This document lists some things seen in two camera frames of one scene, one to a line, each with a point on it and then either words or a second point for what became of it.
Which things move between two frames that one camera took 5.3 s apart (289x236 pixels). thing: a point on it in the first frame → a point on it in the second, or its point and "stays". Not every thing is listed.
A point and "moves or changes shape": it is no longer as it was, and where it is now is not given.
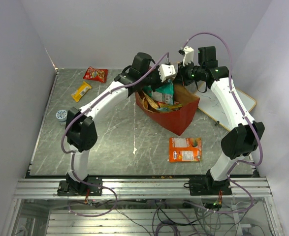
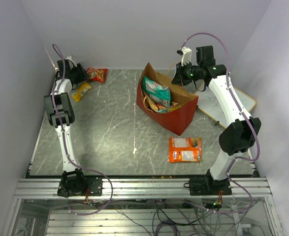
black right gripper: [181, 77] stays
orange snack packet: [185, 149] stays
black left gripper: [160, 84] → [83, 75]
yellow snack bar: [80, 91] stays
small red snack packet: [99, 75] stays
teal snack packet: [164, 93] moves or changes shape
